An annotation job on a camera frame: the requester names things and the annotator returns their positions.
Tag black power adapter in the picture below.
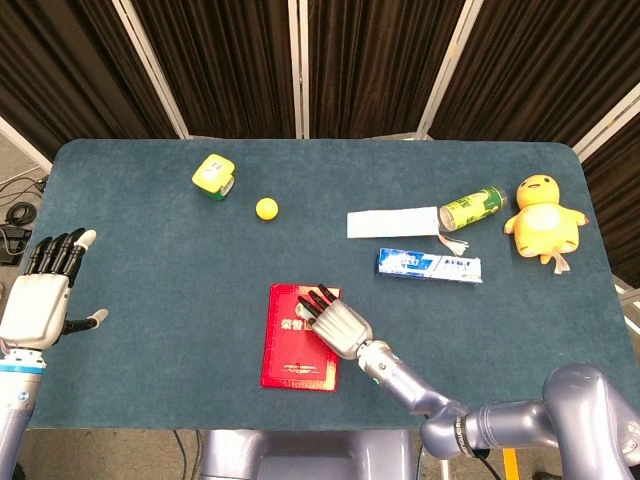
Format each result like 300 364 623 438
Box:
0 225 32 265

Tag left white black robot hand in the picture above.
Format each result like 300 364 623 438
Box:
0 228 109 352

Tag blue white toothpaste box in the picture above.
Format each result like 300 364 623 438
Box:
375 247 484 285

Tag green yellow drink bottle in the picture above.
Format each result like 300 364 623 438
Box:
438 185 509 234

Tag yellow fruit at edge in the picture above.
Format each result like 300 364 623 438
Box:
502 173 591 275

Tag silver robot torso base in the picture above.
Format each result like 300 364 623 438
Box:
199 428 419 480

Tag dark folding screen panel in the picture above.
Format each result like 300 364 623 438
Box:
112 0 304 140
0 0 190 174
574 94 640 289
297 0 481 140
417 0 640 151

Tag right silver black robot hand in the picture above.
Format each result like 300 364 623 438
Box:
297 283 374 361

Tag coiled black cable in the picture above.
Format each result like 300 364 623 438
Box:
6 201 37 227

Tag thin black floor cable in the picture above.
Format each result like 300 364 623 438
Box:
0 169 50 202

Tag red gold certificate book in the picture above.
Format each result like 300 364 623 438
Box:
259 283 342 393

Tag green box with yellow lid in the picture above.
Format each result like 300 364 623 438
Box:
191 153 237 202

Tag blue felt table cloth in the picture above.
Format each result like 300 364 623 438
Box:
27 138 632 432

